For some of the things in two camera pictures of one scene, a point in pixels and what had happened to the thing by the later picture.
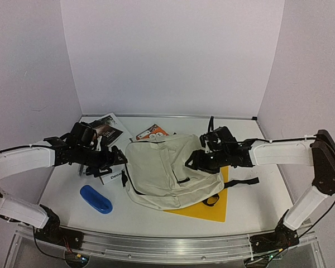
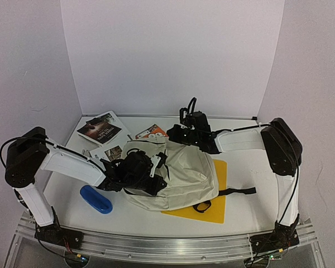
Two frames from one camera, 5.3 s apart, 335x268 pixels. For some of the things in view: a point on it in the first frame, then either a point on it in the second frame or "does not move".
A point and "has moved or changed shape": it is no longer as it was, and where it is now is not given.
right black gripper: [199, 159] to [176, 134]
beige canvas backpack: [155, 175] has moved or changed shape
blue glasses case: [97, 201] does not move
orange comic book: [151, 132] does not move
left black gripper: [106, 162] to [156, 188]
